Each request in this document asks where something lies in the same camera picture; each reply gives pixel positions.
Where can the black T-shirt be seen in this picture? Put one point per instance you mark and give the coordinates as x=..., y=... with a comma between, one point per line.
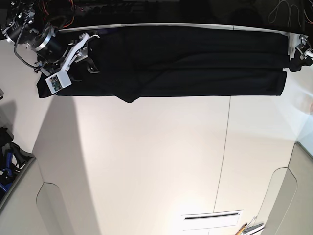
x=178, y=61

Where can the black power strip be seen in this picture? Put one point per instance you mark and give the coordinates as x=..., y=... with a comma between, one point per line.
x=114, y=9

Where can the black ruler strip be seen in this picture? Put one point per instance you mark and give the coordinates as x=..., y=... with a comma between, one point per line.
x=210, y=216

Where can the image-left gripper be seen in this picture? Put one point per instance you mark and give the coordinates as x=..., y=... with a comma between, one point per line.
x=52, y=53

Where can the grey bin with blue items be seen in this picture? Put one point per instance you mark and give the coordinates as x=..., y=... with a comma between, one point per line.
x=14, y=163

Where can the yellow pencil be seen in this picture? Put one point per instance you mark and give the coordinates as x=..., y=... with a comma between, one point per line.
x=241, y=229

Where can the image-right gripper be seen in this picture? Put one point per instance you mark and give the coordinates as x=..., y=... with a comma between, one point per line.
x=303, y=55

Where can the grey marker pen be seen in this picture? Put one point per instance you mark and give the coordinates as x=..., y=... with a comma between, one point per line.
x=253, y=229

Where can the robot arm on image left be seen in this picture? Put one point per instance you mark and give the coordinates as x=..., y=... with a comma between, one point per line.
x=26, y=20

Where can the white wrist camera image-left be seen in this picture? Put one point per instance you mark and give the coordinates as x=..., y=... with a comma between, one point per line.
x=58, y=81

